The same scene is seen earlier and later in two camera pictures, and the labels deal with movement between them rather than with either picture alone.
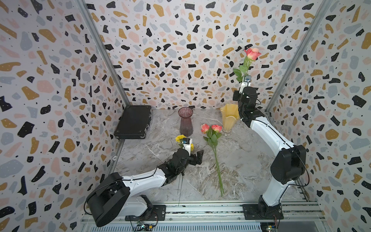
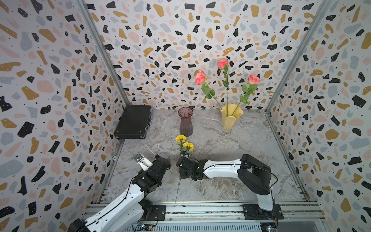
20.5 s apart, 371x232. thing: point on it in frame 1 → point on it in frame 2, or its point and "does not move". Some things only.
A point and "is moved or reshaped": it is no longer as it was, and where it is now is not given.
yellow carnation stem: (192, 148) → (189, 145)
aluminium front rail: (232, 212) does not move
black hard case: (134, 122) does not move
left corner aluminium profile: (104, 52) does not move
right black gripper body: (238, 97) → (184, 176)
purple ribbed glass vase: (186, 124) does not move
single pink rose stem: (252, 54) is moved or reshaped
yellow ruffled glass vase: (230, 113) does not move
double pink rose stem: (213, 132) → (200, 78)
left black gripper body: (190, 160) → (143, 173)
